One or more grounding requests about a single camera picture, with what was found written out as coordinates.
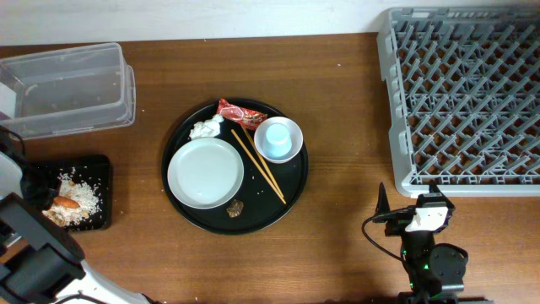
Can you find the orange carrot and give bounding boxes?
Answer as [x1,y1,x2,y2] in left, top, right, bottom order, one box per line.
[53,196,80,209]

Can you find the rice and noodle scraps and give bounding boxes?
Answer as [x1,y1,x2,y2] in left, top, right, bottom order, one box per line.
[42,173,101,227]

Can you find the brown food chunk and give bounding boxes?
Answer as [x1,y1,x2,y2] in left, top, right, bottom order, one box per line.
[226,199,244,218]

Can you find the red snack wrapper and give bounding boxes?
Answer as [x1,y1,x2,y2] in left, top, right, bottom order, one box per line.
[217,99,267,130]

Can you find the white plate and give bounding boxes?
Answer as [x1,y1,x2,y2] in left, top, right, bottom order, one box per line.
[165,138,244,209]

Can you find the white tissue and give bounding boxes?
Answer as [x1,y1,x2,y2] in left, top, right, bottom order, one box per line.
[189,114,224,140]

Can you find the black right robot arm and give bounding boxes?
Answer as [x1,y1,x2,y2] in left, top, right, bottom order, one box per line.
[372,183,468,304]

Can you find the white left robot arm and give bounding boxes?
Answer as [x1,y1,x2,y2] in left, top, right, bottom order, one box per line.
[1,154,153,303]

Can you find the grey dishwasher rack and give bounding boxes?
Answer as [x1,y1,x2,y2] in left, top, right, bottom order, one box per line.
[377,5,539,198]

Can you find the black rectangular tray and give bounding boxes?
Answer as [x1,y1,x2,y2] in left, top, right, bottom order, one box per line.
[34,155,113,231]

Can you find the clear plastic bin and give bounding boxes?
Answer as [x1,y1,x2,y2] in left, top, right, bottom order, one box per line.
[1,43,136,140]

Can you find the round black serving tray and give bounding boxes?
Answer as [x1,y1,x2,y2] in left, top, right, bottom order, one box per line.
[161,100,309,235]

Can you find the light blue plastic cup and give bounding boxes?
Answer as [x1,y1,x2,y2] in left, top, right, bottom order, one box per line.
[263,123,292,159]

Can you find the white bowl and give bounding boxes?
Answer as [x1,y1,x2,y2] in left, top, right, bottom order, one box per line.
[254,117,304,164]

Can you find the wooden chopstick upper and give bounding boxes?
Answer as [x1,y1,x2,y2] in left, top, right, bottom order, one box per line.
[241,126,284,201]

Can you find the wooden chopstick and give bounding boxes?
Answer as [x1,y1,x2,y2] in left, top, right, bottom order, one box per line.
[231,130,286,204]
[241,126,284,201]

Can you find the wooden chopstick lower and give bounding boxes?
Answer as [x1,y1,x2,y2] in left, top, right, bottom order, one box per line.
[231,130,286,204]

